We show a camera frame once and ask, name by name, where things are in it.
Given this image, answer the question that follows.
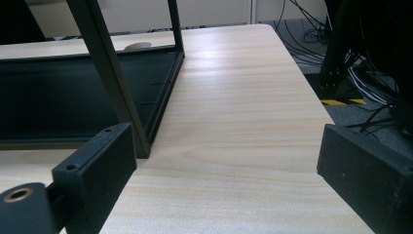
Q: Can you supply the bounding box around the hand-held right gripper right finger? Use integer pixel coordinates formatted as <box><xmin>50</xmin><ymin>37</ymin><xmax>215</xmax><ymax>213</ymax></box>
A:
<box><xmin>317</xmin><ymin>123</ymin><xmax>413</xmax><ymax>234</ymax></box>

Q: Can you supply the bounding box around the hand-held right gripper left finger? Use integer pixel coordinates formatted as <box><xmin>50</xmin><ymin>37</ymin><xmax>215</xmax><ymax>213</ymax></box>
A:
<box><xmin>52</xmin><ymin>122</ymin><xmax>137</xmax><ymax>234</ymax></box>

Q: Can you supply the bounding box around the black metal rack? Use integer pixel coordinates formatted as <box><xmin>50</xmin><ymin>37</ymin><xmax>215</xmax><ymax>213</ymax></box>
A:
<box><xmin>0</xmin><ymin>0</ymin><xmax>186</xmax><ymax>160</ymax></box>

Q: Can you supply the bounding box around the yellow black hazard tape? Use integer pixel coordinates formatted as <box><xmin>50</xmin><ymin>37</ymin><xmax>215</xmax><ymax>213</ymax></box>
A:
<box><xmin>320</xmin><ymin>97</ymin><xmax>367</xmax><ymax>106</ymax></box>

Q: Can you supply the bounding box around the black metal stand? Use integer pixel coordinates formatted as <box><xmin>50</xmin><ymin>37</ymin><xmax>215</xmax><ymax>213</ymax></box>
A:
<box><xmin>319</xmin><ymin>0</ymin><xmax>365</xmax><ymax>100</ymax></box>

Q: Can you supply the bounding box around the dark object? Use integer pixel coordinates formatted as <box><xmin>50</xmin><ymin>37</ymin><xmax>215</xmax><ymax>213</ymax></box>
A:
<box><xmin>0</xmin><ymin>0</ymin><xmax>47</xmax><ymax>46</ymax></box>

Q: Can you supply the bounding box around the white desk with beige panel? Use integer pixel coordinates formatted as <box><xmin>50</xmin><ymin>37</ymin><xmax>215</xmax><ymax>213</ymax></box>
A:
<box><xmin>24</xmin><ymin>0</ymin><xmax>257</xmax><ymax>36</ymax></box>

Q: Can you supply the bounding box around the bundle of white cables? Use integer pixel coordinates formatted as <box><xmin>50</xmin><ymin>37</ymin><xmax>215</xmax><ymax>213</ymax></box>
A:
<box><xmin>344</xmin><ymin>48</ymin><xmax>401</xmax><ymax>107</ymax></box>

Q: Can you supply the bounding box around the bundle of black floor cables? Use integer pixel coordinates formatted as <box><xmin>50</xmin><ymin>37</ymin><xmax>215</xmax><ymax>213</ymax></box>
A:
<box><xmin>272</xmin><ymin>0</ymin><xmax>333</xmax><ymax>66</ymax></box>

